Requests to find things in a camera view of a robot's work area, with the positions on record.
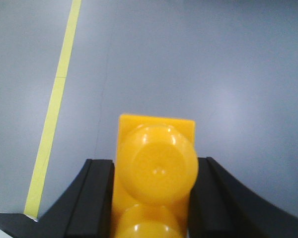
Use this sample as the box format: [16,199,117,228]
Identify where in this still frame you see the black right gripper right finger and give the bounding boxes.
[188,157,298,238]

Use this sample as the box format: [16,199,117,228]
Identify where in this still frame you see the yellow floor tape line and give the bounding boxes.
[23,0,82,220]

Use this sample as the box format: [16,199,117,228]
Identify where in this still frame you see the yellow studded toy brick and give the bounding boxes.
[110,114,198,238]

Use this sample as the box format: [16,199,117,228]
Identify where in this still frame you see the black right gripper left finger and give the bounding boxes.
[0,159,114,238]

